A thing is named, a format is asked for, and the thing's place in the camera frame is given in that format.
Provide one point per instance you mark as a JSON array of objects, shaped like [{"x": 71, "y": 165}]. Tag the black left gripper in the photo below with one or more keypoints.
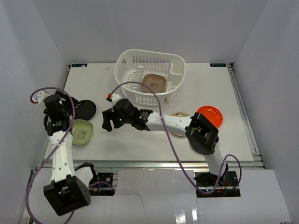
[{"x": 67, "y": 102}]

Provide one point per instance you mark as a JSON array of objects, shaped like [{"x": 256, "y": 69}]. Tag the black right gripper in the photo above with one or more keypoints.
[{"x": 109, "y": 115}]

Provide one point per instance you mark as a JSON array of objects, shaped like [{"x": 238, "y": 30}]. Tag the black round plate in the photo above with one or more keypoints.
[{"x": 85, "y": 110}]

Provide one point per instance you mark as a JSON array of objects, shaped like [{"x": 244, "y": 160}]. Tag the green square panda plate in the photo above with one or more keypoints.
[{"x": 82, "y": 131}]

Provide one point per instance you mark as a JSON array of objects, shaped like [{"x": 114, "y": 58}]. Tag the tan square panda plate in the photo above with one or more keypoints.
[{"x": 155, "y": 82}]

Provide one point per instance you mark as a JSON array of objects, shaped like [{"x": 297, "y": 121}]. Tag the orange round plate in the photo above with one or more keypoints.
[{"x": 212, "y": 114}]

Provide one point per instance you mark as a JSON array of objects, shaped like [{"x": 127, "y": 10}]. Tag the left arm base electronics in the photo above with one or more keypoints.
[{"x": 99, "y": 186}]

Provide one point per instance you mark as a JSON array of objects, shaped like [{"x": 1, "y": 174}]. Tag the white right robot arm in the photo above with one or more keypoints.
[{"x": 200, "y": 132}]

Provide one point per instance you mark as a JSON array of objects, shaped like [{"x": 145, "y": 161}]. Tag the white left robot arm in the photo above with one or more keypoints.
[{"x": 68, "y": 187}]

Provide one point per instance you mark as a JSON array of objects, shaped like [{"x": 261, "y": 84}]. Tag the left blue corner label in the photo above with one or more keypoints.
[{"x": 79, "y": 65}]

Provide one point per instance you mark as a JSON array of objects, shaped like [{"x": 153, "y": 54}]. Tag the blue corner label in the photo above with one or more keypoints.
[
  {"x": 218, "y": 65},
  {"x": 79, "y": 65}
]

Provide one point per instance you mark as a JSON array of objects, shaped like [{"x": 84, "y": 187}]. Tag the white plastic dish basket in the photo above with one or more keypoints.
[{"x": 144, "y": 71}]

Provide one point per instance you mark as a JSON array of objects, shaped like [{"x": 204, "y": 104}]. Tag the beige round calligraphy plate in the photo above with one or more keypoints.
[{"x": 180, "y": 114}]

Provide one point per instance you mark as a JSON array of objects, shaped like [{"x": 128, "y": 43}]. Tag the right blue corner label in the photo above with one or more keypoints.
[{"x": 218, "y": 65}]

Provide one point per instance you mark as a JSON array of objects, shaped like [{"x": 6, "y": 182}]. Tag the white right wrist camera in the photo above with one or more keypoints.
[{"x": 113, "y": 98}]

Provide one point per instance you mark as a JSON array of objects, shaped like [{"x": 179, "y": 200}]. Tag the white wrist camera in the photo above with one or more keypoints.
[
  {"x": 41, "y": 95},
  {"x": 113, "y": 98}
]

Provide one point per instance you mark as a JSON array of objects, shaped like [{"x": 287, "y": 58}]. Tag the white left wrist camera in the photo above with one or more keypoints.
[{"x": 41, "y": 95}]

